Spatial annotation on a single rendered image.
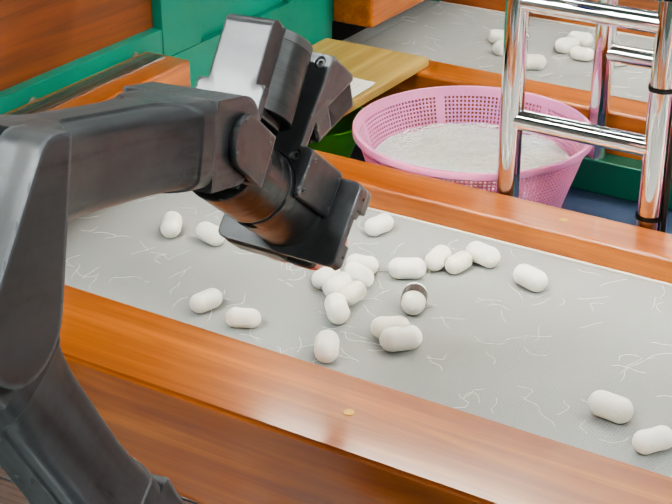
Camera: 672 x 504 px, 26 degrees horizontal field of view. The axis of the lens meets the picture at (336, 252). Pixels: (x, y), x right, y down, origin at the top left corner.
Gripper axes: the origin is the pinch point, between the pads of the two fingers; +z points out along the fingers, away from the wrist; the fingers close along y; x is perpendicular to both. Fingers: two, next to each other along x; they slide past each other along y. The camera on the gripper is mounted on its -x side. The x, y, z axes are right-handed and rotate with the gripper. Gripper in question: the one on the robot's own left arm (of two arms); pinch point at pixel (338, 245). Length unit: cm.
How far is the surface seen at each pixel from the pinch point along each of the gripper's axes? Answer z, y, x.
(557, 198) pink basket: 44.9, 0.9, -19.4
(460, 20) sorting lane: 77, 35, -50
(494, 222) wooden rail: 28.7, 0.1, -11.4
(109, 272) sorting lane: 10.8, 27.6, 6.1
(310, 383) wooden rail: 1.4, -1.1, 10.8
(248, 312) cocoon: 8.1, 10.4, 6.2
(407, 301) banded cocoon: 15.0, -0.3, 0.5
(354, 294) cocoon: 14.5, 4.6, 1.2
